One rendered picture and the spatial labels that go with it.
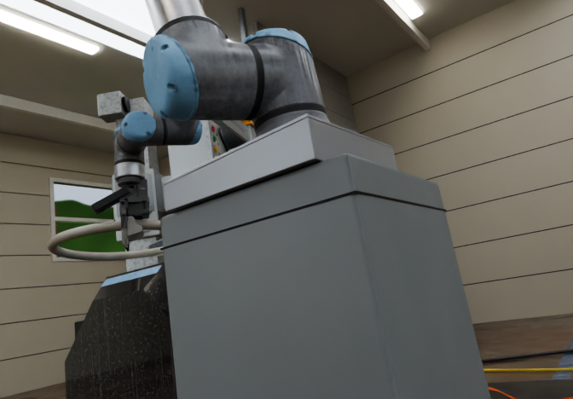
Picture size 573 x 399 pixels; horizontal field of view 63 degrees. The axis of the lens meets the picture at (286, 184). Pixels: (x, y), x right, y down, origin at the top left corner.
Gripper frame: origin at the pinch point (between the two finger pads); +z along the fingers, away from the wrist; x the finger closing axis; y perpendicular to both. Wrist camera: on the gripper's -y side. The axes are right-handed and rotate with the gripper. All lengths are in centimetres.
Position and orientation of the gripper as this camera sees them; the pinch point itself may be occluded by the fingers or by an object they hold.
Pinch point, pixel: (124, 245)
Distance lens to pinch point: 146.1
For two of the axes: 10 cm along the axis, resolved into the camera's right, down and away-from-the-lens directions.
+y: 9.6, -0.5, 2.7
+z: 1.3, 9.5, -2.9
